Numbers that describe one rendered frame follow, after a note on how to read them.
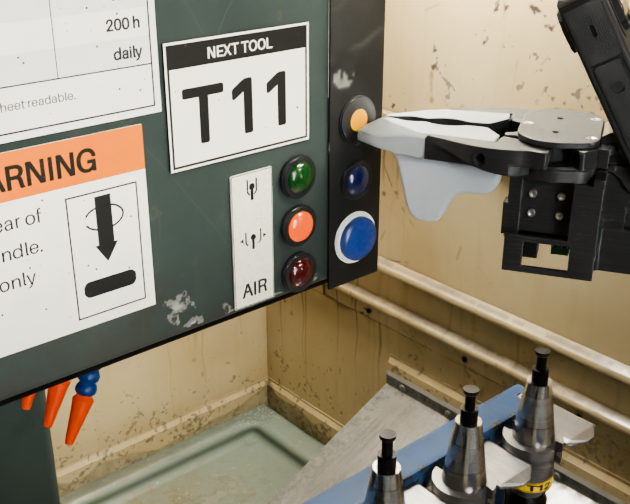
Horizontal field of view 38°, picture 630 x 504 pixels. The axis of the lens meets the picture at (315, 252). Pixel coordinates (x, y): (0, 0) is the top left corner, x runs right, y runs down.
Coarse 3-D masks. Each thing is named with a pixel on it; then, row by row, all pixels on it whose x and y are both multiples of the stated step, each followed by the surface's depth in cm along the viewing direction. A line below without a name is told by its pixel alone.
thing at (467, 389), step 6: (468, 390) 86; (474, 390) 86; (468, 396) 86; (474, 396) 86; (468, 402) 87; (474, 402) 87; (462, 408) 87; (468, 408) 87; (474, 408) 87; (462, 414) 87; (468, 414) 87; (474, 414) 87; (462, 420) 87; (468, 420) 87; (474, 420) 87
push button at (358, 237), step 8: (360, 216) 61; (352, 224) 60; (360, 224) 60; (368, 224) 61; (344, 232) 60; (352, 232) 60; (360, 232) 60; (368, 232) 61; (344, 240) 60; (352, 240) 60; (360, 240) 61; (368, 240) 61; (344, 248) 60; (352, 248) 60; (360, 248) 61; (368, 248) 61; (344, 256) 61; (352, 256) 61; (360, 256) 61
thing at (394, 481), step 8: (376, 464) 82; (376, 472) 81; (392, 472) 81; (400, 472) 81; (376, 480) 81; (384, 480) 80; (392, 480) 80; (400, 480) 81; (368, 488) 82; (376, 488) 81; (384, 488) 81; (392, 488) 81; (400, 488) 81; (368, 496) 82; (376, 496) 81; (384, 496) 81; (392, 496) 81; (400, 496) 81
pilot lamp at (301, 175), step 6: (300, 162) 56; (294, 168) 55; (300, 168) 56; (306, 168) 56; (294, 174) 55; (300, 174) 56; (306, 174) 56; (312, 174) 56; (288, 180) 55; (294, 180) 56; (300, 180) 56; (306, 180) 56; (294, 186) 56; (300, 186) 56; (306, 186) 56; (294, 192) 56; (300, 192) 56
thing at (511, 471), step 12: (492, 444) 97; (492, 456) 95; (504, 456) 95; (516, 456) 95; (492, 468) 94; (504, 468) 94; (516, 468) 94; (528, 468) 94; (504, 480) 92; (516, 480) 92; (528, 480) 92
